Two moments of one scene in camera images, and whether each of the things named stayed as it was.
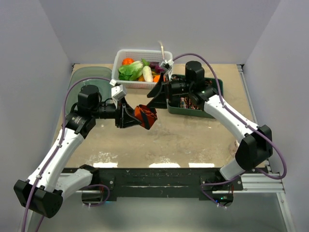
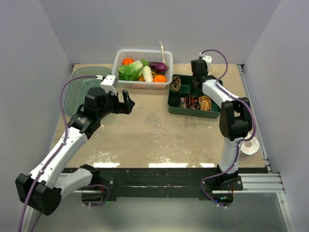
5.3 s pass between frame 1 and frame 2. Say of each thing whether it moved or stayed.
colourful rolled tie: stayed
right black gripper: moved
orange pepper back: stayed
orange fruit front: stayed
